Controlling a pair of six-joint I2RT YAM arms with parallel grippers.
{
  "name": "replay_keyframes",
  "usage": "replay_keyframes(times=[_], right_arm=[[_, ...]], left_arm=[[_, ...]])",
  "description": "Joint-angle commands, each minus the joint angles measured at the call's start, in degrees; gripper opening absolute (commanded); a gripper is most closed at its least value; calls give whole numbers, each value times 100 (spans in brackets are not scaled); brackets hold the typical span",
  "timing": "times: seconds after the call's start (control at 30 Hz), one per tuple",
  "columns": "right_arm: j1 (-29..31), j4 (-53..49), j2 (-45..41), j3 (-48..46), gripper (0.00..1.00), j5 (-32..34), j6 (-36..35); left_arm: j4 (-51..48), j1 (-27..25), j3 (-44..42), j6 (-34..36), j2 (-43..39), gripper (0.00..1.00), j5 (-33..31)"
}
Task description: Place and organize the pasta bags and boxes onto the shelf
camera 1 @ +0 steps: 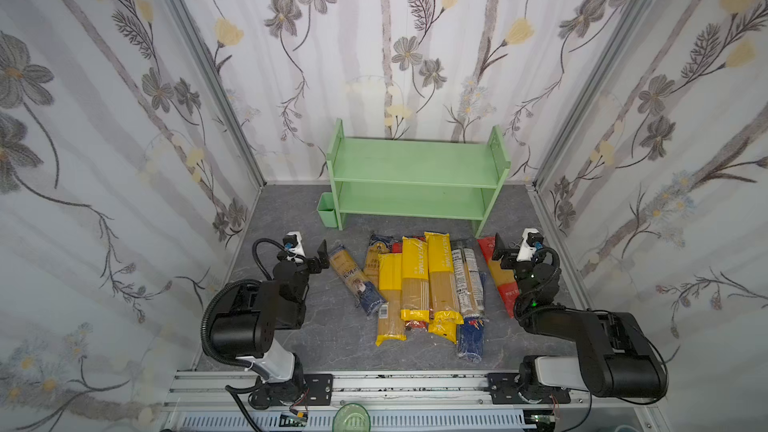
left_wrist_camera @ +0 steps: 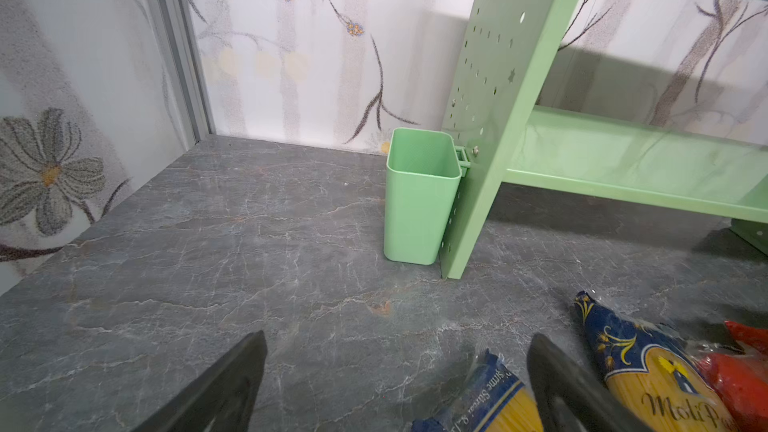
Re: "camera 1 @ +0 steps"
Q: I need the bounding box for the red spaghetti bag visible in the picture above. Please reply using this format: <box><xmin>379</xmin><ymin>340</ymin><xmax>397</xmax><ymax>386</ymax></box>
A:
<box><xmin>477</xmin><ymin>236</ymin><xmax>520</xmax><ymax>318</ymax></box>

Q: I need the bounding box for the blue clear spaghetti bag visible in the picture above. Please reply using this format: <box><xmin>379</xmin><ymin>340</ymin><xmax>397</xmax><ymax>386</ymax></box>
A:
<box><xmin>329</xmin><ymin>243</ymin><xmax>386</xmax><ymax>316</ymax></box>

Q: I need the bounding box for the yellow spaghetti bag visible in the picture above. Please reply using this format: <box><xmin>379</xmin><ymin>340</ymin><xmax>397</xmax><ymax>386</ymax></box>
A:
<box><xmin>425</xmin><ymin>232</ymin><xmax>464</xmax><ymax>344</ymax></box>
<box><xmin>376</xmin><ymin>253</ymin><xmax>406</xmax><ymax>346</ymax></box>
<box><xmin>400</xmin><ymin>237</ymin><xmax>430</xmax><ymax>323</ymax></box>

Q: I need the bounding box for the blue brown spaghetti bag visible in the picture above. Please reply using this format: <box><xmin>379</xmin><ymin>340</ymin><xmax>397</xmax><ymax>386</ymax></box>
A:
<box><xmin>363</xmin><ymin>233</ymin><xmax>395</xmax><ymax>288</ymax></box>

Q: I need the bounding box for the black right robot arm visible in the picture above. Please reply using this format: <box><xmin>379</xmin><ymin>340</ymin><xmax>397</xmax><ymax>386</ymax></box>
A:
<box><xmin>486</xmin><ymin>228</ymin><xmax>669</xmax><ymax>405</ymax></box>

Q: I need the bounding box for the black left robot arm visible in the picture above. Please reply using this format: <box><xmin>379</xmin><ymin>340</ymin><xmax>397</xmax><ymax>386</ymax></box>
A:
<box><xmin>200</xmin><ymin>233</ymin><xmax>330</xmax><ymax>414</ymax></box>

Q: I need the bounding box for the green wooden two-tier shelf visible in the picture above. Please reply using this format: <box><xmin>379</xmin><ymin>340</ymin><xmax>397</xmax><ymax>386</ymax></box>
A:
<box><xmin>326</xmin><ymin>119</ymin><xmax>511</xmax><ymax>237</ymax></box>

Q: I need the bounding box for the clear blue-end spaghetti bag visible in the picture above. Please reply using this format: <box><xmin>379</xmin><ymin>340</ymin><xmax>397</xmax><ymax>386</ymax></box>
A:
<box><xmin>451</xmin><ymin>240</ymin><xmax>485</xmax><ymax>364</ymax></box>

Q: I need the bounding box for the small green plastic cup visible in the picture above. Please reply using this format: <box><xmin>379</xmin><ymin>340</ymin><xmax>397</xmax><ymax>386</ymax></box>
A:
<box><xmin>316</xmin><ymin>192</ymin><xmax>338</xmax><ymax>228</ymax></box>

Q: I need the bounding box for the green round lens cap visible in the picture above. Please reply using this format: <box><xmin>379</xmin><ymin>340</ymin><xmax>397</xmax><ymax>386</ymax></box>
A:
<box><xmin>331</xmin><ymin>403</ymin><xmax>372</xmax><ymax>432</ymax></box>

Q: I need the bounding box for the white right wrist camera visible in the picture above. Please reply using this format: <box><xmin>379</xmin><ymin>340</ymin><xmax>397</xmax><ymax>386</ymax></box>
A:
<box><xmin>517</xmin><ymin>228</ymin><xmax>544</xmax><ymax>262</ymax></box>

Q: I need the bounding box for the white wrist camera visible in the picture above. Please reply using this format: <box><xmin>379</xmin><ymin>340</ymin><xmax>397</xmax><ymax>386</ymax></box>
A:
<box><xmin>517</xmin><ymin>228</ymin><xmax>544</xmax><ymax>262</ymax></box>
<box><xmin>283</xmin><ymin>231</ymin><xmax>305</xmax><ymax>263</ymax></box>

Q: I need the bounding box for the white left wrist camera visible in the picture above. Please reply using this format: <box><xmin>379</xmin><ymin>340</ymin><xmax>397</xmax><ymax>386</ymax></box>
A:
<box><xmin>283</xmin><ymin>231</ymin><xmax>305</xmax><ymax>263</ymax></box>

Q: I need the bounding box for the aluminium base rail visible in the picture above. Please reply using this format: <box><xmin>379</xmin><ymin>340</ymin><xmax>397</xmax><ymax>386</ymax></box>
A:
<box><xmin>161</xmin><ymin>370</ymin><xmax>670</xmax><ymax>431</ymax></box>

